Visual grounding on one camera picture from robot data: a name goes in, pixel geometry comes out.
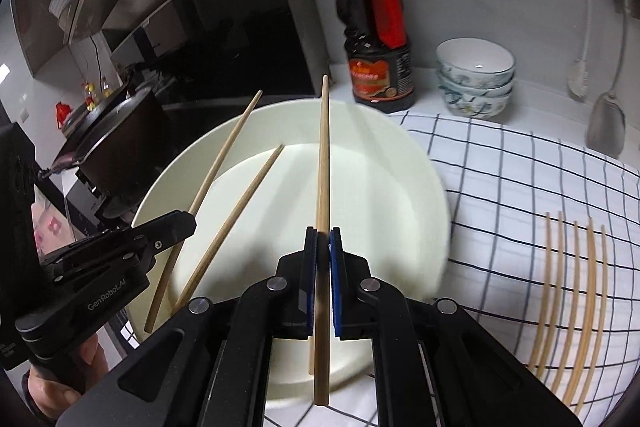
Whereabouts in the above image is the dark cooking pot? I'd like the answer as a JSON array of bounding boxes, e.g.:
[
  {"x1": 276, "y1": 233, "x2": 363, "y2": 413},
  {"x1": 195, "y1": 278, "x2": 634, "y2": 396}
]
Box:
[{"x1": 50, "y1": 84, "x2": 166, "y2": 212}]

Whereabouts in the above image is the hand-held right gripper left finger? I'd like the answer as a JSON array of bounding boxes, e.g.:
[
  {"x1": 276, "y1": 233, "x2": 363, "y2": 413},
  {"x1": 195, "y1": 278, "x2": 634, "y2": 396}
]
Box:
[{"x1": 57, "y1": 227, "x2": 321, "y2": 427}]

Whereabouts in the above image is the white floral bowl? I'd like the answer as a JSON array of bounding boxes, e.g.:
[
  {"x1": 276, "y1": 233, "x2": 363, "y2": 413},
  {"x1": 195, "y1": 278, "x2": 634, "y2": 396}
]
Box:
[
  {"x1": 437, "y1": 72, "x2": 515, "y2": 102},
  {"x1": 440, "y1": 88, "x2": 513, "y2": 118},
  {"x1": 435, "y1": 38, "x2": 516, "y2": 90}
]

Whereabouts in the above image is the white deep plate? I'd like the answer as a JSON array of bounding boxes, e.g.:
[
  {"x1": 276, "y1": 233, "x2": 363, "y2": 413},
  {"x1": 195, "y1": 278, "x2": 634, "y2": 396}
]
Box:
[{"x1": 127, "y1": 99, "x2": 453, "y2": 403}]

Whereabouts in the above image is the white black checkered cloth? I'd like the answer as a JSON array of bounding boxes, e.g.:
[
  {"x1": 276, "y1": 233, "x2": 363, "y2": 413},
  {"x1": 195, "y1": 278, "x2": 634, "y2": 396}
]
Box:
[{"x1": 265, "y1": 112, "x2": 640, "y2": 427}]

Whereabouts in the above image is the wooden chopstick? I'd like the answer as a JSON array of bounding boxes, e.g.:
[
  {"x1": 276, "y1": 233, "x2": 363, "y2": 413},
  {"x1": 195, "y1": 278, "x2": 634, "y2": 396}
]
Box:
[
  {"x1": 580, "y1": 224, "x2": 612, "y2": 405},
  {"x1": 539, "y1": 211, "x2": 567, "y2": 378},
  {"x1": 170, "y1": 145, "x2": 285, "y2": 314},
  {"x1": 550, "y1": 220, "x2": 582, "y2": 383},
  {"x1": 564, "y1": 217, "x2": 599, "y2": 403},
  {"x1": 312, "y1": 75, "x2": 332, "y2": 407},
  {"x1": 144, "y1": 90, "x2": 264, "y2": 334}
]

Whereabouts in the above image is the metal spatula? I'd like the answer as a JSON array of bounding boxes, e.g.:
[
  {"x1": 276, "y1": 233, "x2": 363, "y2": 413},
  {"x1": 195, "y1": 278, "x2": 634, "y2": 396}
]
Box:
[{"x1": 586, "y1": 0, "x2": 632, "y2": 158}]

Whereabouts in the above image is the person's left hand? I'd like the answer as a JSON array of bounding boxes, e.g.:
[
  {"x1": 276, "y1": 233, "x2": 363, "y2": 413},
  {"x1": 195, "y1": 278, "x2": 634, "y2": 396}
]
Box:
[{"x1": 22, "y1": 336, "x2": 110, "y2": 424}]

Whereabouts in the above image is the dark soy sauce bottle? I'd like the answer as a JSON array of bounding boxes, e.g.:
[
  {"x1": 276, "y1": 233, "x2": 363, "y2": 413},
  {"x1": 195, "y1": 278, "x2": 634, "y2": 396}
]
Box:
[{"x1": 334, "y1": 0, "x2": 416, "y2": 114}]

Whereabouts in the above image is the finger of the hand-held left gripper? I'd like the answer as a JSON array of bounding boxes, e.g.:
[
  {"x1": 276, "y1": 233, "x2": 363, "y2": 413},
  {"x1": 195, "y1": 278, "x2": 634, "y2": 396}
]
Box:
[{"x1": 39, "y1": 210, "x2": 197, "y2": 287}]

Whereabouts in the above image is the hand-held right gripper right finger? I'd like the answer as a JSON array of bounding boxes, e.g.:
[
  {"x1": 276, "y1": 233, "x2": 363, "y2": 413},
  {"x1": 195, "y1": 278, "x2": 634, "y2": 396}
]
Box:
[{"x1": 329, "y1": 227, "x2": 583, "y2": 427}]

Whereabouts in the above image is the white plastic ladle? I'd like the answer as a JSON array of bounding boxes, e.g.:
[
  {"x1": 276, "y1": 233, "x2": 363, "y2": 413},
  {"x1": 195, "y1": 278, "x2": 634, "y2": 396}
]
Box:
[{"x1": 567, "y1": 0, "x2": 601, "y2": 100}]

